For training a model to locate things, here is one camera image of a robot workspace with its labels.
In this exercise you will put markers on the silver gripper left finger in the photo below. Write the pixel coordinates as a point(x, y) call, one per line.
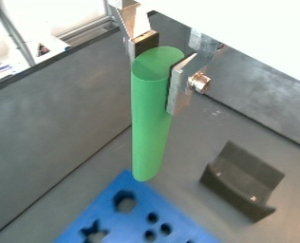
point(130, 16)

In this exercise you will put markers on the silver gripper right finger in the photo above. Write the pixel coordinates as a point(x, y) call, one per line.
point(186, 68)

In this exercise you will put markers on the blue foam shape board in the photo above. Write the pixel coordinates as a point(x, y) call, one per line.
point(131, 214)

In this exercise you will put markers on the black curved holder stand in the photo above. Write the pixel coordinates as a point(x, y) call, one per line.
point(243, 180)

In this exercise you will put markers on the green oval rod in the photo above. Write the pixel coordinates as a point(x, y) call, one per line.
point(150, 118)

